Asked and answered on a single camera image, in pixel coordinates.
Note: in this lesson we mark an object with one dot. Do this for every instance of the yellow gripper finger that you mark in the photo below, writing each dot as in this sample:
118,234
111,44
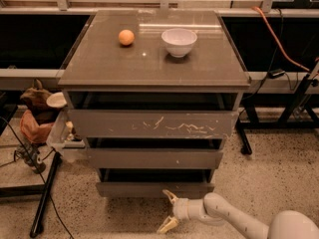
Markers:
168,224
171,196

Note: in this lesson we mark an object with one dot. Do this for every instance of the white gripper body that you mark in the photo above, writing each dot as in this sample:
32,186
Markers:
181,208

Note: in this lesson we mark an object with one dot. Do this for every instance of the grey bottom drawer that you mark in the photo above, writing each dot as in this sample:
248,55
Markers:
124,182

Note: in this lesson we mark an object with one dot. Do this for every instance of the grey middle drawer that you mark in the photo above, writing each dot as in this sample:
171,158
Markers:
155,153

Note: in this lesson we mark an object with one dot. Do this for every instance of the grey drawer cabinet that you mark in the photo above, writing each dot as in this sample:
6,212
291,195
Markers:
105,75

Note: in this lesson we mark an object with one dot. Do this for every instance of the scratched grey top drawer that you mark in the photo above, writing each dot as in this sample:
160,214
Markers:
153,124

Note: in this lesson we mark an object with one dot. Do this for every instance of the clear plastic bin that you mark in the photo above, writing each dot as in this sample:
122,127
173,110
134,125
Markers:
64,141

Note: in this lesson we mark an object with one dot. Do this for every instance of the black table leg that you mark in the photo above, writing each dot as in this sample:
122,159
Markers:
37,227

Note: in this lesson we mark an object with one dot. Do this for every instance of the black metal stand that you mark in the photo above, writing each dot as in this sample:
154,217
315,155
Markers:
297,102

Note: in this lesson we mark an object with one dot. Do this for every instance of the grey floor tool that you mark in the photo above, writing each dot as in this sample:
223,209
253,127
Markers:
30,155

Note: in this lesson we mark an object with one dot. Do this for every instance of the orange cloth bag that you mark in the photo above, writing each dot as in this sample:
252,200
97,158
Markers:
34,132

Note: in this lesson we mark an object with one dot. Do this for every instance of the white ceramic bowl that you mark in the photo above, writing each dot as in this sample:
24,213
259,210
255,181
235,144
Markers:
178,41

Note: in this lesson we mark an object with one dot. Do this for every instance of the black power adapter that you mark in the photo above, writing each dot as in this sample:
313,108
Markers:
273,74

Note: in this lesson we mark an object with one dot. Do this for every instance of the orange fruit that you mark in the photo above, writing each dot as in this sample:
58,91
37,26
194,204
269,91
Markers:
126,37

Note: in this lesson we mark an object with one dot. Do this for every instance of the brown plush toy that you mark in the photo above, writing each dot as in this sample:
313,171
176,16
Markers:
35,98

